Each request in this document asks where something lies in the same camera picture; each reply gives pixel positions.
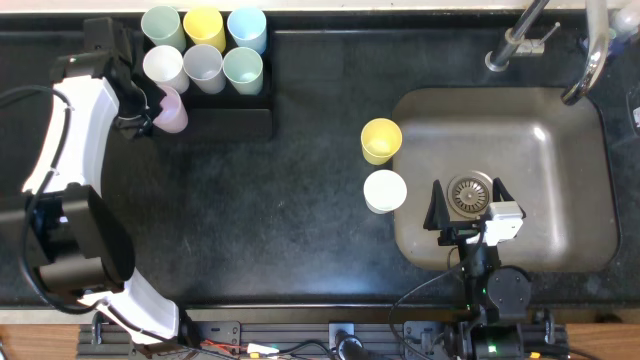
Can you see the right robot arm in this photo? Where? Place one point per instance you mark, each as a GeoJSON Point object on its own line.
{"type": "Point", "coordinates": [507, 292]}

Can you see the blue soap bottle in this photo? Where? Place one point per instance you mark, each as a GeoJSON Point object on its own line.
{"type": "Point", "coordinates": [626, 21]}

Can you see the white cup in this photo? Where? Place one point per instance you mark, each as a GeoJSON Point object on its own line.
{"type": "Point", "coordinates": [164, 65]}
{"type": "Point", "coordinates": [385, 191]}

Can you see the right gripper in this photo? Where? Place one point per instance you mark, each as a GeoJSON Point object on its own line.
{"type": "Point", "coordinates": [457, 235]}

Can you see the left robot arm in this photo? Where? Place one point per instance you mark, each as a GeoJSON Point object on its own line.
{"type": "Point", "coordinates": [85, 130]}

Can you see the grey cup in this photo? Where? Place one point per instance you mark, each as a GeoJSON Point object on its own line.
{"type": "Point", "coordinates": [203, 65]}

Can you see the mounting rail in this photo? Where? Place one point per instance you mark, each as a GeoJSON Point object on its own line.
{"type": "Point", "coordinates": [300, 336]}

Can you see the pink cup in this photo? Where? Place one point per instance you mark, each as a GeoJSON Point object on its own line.
{"type": "Point", "coordinates": [174, 112]}

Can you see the steel sink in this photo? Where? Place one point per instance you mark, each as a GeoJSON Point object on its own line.
{"type": "Point", "coordinates": [550, 200]}

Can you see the black tray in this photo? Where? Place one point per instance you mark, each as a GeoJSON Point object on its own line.
{"type": "Point", "coordinates": [240, 122]}

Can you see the green cup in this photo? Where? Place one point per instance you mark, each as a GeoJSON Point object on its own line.
{"type": "Point", "coordinates": [162, 25]}
{"type": "Point", "coordinates": [243, 67]}

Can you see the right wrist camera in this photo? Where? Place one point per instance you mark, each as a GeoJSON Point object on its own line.
{"type": "Point", "coordinates": [504, 222]}

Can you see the yellow cup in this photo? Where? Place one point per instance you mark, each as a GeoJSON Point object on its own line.
{"type": "Point", "coordinates": [203, 25]}
{"type": "Point", "coordinates": [381, 140]}

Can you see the blue cup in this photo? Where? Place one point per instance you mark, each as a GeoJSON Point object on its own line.
{"type": "Point", "coordinates": [247, 26]}

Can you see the steel tap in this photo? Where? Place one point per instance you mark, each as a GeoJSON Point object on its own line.
{"type": "Point", "coordinates": [597, 50]}

